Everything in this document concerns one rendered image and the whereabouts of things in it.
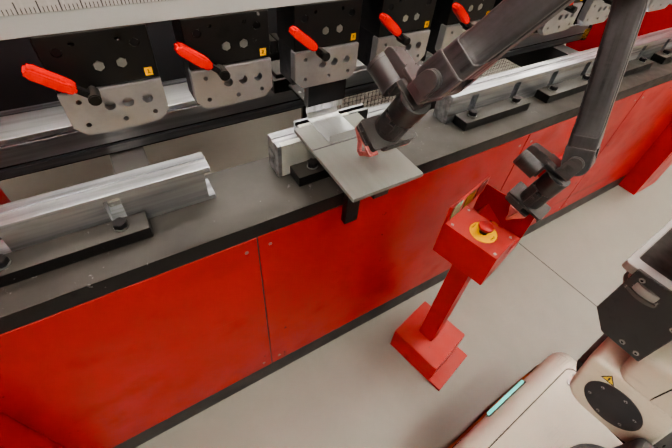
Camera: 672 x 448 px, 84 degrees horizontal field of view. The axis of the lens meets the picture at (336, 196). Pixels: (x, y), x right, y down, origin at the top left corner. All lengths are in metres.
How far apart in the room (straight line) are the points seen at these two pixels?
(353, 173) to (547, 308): 1.45
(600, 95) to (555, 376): 0.94
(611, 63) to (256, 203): 0.80
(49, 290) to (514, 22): 0.88
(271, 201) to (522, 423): 1.01
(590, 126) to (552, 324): 1.22
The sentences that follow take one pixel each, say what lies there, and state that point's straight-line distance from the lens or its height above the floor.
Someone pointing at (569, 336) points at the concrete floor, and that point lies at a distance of 2.03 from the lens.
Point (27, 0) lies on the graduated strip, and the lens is 0.68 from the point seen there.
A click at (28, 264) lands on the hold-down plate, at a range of 0.90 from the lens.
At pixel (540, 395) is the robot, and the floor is 0.28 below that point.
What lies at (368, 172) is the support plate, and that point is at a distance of 0.80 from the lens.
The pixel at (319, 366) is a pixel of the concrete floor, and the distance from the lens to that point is 1.63.
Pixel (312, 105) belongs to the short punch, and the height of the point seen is 1.05.
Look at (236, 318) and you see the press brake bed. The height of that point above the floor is 0.52.
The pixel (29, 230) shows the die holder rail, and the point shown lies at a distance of 0.91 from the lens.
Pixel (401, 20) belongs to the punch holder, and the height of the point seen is 1.23.
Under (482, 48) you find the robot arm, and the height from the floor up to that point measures 1.31.
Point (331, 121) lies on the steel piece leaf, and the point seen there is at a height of 1.00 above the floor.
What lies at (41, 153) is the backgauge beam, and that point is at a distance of 1.10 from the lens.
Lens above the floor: 1.52
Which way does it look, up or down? 45 degrees down
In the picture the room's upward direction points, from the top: 6 degrees clockwise
